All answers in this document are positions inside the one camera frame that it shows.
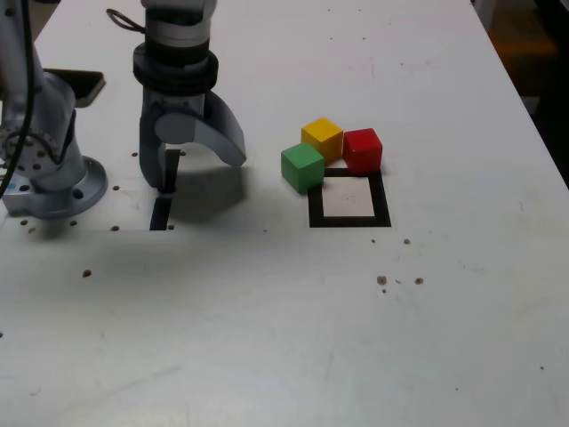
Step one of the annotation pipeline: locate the black tape strip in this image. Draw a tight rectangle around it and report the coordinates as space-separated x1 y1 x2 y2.
148 149 182 231

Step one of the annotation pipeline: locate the red cube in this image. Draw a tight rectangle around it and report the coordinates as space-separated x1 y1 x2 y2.
341 127 384 175

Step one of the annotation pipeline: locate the black tape square outline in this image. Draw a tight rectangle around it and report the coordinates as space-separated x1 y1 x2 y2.
308 167 392 229

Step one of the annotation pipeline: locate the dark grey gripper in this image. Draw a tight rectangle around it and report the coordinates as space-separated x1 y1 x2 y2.
139 86 248 195

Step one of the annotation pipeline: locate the green cube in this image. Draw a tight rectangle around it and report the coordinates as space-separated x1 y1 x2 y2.
280 141 326 194

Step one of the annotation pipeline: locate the black flat device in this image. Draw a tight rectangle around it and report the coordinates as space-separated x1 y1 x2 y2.
44 69 106 108

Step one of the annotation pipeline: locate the yellow cube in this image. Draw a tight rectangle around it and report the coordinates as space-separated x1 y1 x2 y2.
301 117 344 164

